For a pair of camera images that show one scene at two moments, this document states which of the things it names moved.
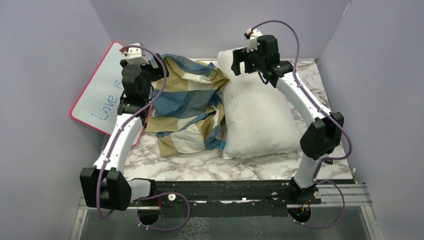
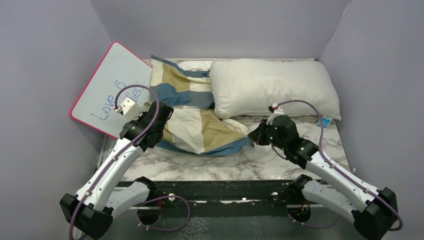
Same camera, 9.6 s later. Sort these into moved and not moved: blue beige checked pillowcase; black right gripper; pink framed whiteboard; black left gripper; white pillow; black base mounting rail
Moved: black left gripper; white pillow; black right gripper; blue beige checked pillowcase
Not moved: pink framed whiteboard; black base mounting rail
